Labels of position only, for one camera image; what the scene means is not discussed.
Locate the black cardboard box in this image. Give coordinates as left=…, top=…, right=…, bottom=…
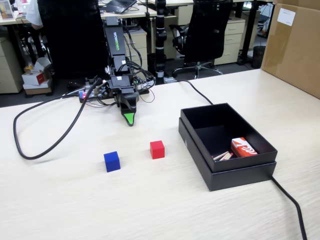
left=180, top=102, right=279, bottom=174

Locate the thick black looped cable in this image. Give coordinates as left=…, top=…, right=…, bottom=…
left=12, top=77, right=103, bottom=161

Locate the black cardboard box lid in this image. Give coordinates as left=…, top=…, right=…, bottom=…
left=177, top=117, right=278, bottom=193

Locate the black waste bin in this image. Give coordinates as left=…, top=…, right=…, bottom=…
left=252, top=45, right=267, bottom=69

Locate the beige drawer cabinet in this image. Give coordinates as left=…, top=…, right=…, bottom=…
left=214, top=18, right=246, bottom=66
left=0, top=36, right=25, bottom=95
left=124, top=27, right=148, bottom=72

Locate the black segmented pole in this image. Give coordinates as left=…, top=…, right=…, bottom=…
left=154, top=0, right=168, bottom=85

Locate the blue cube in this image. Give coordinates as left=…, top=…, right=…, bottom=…
left=103, top=150, right=122, bottom=174

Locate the framed picture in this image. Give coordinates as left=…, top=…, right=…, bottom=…
left=0, top=0, right=15, bottom=21

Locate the beige office desk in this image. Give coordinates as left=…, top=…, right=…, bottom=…
left=0, top=9, right=35, bottom=66
left=99, top=0, right=273, bottom=20

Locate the black laptop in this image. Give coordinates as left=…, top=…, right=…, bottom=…
left=103, top=0, right=139, bottom=14

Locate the thin black wire bundle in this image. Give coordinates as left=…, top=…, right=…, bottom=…
left=119, top=23, right=157, bottom=104

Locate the white and red carton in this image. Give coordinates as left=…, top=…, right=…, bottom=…
left=21, top=57, right=53, bottom=90

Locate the person in white shirt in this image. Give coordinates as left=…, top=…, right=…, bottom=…
left=25, top=0, right=44, bottom=31

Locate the black high-back office chair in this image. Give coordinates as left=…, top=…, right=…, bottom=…
left=36, top=0, right=111, bottom=80

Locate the orange and white matchbox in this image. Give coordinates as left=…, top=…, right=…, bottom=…
left=230, top=137, right=259, bottom=159

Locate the wooden match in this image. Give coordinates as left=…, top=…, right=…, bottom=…
left=214, top=152, right=232, bottom=161
left=217, top=152, right=235, bottom=162
left=212, top=150, right=230, bottom=160

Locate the long black cable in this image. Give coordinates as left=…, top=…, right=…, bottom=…
left=172, top=79, right=308, bottom=240

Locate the large brown cardboard box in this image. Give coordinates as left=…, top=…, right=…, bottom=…
left=260, top=0, right=320, bottom=100

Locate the red cube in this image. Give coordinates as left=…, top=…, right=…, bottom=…
left=149, top=140, right=166, bottom=160

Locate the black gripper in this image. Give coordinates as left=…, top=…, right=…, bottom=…
left=106, top=75, right=140, bottom=127

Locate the black mesh office chair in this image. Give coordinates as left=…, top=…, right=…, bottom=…
left=168, top=0, right=234, bottom=79

